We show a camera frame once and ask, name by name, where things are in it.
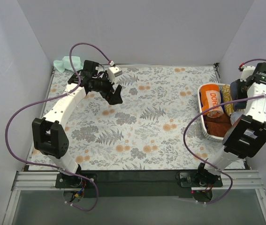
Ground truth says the orange peach printed towel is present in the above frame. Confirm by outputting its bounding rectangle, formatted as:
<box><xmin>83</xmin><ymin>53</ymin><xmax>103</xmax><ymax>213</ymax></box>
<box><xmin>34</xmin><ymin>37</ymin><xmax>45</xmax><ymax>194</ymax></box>
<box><xmin>199</xmin><ymin>83</ymin><xmax>224</xmax><ymax>118</ymax></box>

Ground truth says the dark grey towel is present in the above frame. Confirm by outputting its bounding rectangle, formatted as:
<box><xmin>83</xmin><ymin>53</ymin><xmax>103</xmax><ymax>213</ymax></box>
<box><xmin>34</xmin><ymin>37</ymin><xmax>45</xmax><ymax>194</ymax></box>
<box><xmin>230</xmin><ymin>80</ymin><xmax>247</xmax><ymax>111</ymax></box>

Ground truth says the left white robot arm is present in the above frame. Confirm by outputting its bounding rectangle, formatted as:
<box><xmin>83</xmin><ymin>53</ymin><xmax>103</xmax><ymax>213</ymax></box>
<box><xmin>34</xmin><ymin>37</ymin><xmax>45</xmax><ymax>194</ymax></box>
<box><xmin>32</xmin><ymin>60</ymin><xmax>122</xmax><ymax>188</ymax></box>

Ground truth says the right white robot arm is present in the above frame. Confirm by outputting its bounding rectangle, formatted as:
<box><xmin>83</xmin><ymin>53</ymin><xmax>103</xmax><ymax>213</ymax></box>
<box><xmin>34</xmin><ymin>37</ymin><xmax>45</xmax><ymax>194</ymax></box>
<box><xmin>195</xmin><ymin>62</ymin><xmax>266</xmax><ymax>186</ymax></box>

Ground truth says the yellow patterned rolled towel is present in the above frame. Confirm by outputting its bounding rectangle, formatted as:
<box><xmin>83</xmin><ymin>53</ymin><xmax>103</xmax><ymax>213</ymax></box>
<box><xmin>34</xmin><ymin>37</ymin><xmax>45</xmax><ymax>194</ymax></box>
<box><xmin>221</xmin><ymin>84</ymin><xmax>234</xmax><ymax>116</ymax></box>

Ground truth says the light blue rolled towel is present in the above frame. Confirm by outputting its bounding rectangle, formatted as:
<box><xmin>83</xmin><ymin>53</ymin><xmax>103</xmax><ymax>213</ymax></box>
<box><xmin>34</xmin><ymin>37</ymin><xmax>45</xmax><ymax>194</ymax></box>
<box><xmin>230</xmin><ymin>110</ymin><xmax>254</xmax><ymax>136</ymax></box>

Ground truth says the brown rolled towel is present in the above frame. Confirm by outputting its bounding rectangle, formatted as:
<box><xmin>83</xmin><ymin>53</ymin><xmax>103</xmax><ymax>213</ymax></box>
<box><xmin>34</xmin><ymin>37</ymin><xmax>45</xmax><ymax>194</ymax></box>
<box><xmin>204</xmin><ymin>113</ymin><xmax>231</xmax><ymax>124</ymax></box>
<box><xmin>205</xmin><ymin>121</ymin><xmax>232</xmax><ymax>138</ymax></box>

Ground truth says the mint green towel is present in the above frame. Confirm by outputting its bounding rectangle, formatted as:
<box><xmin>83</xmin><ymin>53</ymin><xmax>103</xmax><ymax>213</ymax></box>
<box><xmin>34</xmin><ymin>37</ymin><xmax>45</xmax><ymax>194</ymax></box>
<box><xmin>53</xmin><ymin>56</ymin><xmax>83</xmax><ymax>73</ymax></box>

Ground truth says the floral table mat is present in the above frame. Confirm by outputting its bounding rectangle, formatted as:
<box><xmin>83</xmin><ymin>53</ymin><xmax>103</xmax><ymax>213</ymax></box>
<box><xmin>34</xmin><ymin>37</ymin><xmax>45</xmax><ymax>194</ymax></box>
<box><xmin>30</xmin><ymin>66</ymin><xmax>222</xmax><ymax>171</ymax></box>

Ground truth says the white plastic basket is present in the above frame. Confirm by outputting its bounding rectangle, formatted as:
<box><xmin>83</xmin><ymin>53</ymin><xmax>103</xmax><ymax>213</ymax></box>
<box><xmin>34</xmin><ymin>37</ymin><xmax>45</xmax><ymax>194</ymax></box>
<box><xmin>198</xmin><ymin>83</ymin><xmax>226</xmax><ymax>142</ymax></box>

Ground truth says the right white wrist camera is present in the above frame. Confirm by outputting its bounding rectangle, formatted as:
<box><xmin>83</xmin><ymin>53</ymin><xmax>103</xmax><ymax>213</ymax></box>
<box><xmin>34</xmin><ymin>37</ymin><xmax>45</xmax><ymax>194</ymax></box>
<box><xmin>238</xmin><ymin>64</ymin><xmax>256</xmax><ymax>82</ymax></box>

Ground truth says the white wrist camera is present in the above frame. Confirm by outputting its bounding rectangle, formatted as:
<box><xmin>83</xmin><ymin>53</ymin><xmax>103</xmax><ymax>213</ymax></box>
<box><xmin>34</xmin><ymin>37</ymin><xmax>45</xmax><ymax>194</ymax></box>
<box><xmin>238</xmin><ymin>64</ymin><xmax>256</xmax><ymax>82</ymax></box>
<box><xmin>107</xmin><ymin>66</ymin><xmax>122</xmax><ymax>83</ymax></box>

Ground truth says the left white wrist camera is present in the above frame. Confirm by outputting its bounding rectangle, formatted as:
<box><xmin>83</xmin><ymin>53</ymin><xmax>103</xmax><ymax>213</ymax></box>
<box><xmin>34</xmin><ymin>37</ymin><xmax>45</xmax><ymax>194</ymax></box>
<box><xmin>107</xmin><ymin>66</ymin><xmax>122</xmax><ymax>83</ymax></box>

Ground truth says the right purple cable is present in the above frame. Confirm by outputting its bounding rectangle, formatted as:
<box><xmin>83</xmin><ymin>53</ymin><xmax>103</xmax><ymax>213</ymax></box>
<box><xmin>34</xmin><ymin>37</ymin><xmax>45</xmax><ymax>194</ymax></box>
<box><xmin>183</xmin><ymin>58</ymin><xmax>266</xmax><ymax>205</ymax></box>

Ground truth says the purple cable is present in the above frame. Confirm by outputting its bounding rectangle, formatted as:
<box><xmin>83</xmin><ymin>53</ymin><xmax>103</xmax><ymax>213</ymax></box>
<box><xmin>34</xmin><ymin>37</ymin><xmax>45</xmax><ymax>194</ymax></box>
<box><xmin>183</xmin><ymin>58</ymin><xmax>266</xmax><ymax>205</ymax></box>
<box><xmin>5</xmin><ymin>42</ymin><xmax>115</xmax><ymax>211</ymax></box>

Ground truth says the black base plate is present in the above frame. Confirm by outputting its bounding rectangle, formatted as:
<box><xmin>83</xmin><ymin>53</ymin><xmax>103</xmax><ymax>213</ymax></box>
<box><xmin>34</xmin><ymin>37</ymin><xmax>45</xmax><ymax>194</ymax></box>
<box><xmin>55</xmin><ymin>170</ymin><xmax>222</xmax><ymax>199</ymax></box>

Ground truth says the aluminium frame rail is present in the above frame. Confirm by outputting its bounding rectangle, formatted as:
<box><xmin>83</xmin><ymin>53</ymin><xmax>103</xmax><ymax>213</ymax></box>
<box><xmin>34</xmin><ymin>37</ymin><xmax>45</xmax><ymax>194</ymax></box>
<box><xmin>12</xmin><ymin>170</ymin><xmax>264</xmax><ymax>190</ymax></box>

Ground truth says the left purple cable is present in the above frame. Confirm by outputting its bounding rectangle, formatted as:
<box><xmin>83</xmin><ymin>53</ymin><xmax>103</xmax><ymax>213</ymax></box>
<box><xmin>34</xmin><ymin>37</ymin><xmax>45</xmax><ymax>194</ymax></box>
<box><xmin>5</xmin><ymin>42</ymin><xmax>115</xmax><ymax>211</ymax></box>

